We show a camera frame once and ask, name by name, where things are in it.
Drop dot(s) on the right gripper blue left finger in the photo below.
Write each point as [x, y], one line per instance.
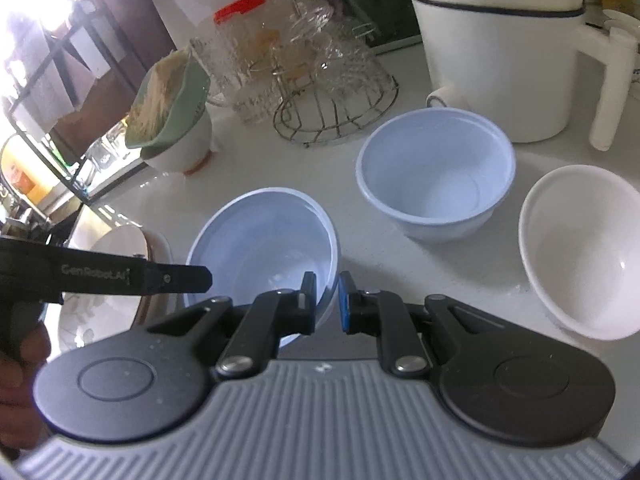
[271, 316]

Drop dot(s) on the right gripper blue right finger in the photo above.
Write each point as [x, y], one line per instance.
[395, 325]

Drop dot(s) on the large floral white plate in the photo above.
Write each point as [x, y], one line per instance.
[85, 318]

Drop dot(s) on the light blue bowl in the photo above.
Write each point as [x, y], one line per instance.
[265, 240]
[438, 173]

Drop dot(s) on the small white bowl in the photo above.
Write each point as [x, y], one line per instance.
[578, 235]
[621, 20]

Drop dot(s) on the person's left hand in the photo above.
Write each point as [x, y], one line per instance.
[21, 423]

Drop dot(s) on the yellow oil bottle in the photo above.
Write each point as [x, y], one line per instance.
[25, 171]

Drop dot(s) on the upside down drinking glasses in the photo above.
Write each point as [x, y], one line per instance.
[107, 159]

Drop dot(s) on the black dish drying rack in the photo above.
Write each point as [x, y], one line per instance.
[46, 76]

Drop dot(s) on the white bowl under colander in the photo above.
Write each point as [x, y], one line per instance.
[186, 154]

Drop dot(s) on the green colander with noodles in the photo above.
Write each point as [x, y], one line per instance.
[169, 102]

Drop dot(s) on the red lid glass jar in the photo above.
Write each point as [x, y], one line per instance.
[232, 47]

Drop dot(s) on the dark wooden cutting board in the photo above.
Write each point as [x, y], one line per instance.
[137, 38]

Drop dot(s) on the glass cups on rack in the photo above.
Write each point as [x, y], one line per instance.
[299, 42]

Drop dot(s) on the white electric cooking pot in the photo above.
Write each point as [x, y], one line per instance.
[514, 62]

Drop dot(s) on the small white bowl behind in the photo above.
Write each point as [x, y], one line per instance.
[621, 20]

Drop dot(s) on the wire cup rack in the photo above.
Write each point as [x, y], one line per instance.
[310, 117]

